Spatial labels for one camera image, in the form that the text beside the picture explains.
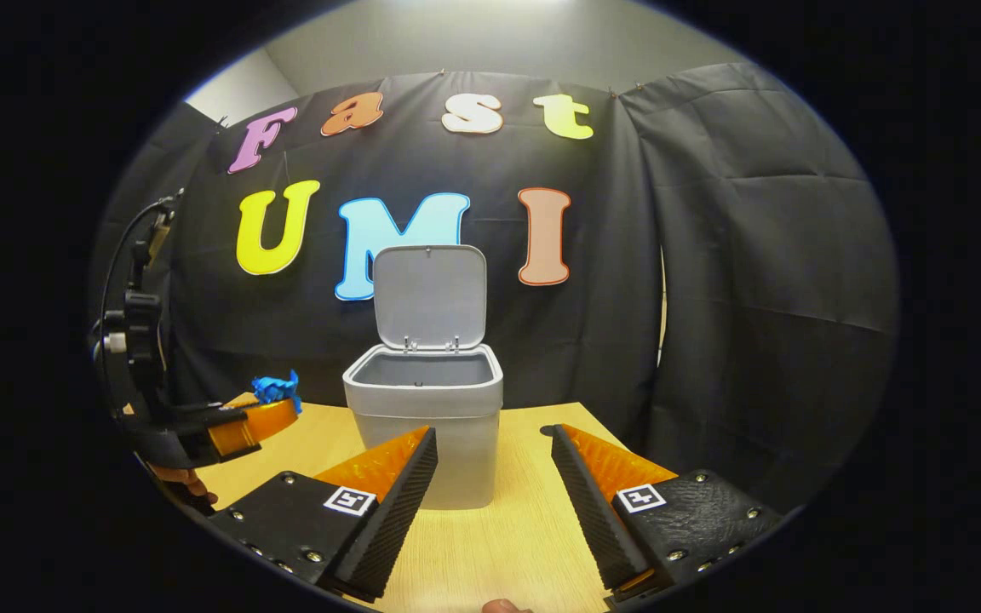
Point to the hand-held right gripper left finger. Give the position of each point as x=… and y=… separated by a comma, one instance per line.
x=388, y=528

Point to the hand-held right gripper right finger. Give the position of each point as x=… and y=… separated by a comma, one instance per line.
x=593, y=519

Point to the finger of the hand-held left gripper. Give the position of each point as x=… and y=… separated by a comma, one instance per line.
x=243, y=398
x=261, y=426

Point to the blue paper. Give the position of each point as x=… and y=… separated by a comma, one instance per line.
x=278, y=390

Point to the white desktop garbage bin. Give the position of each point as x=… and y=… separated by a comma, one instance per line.
x=427, y=400

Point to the wooden desktop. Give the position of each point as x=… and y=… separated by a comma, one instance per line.
x=490, y=545

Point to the black backdrop cloth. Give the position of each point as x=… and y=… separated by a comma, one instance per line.
x=712, y=298

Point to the long ceiling light panel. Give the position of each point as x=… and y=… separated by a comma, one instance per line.
x=482, y=2

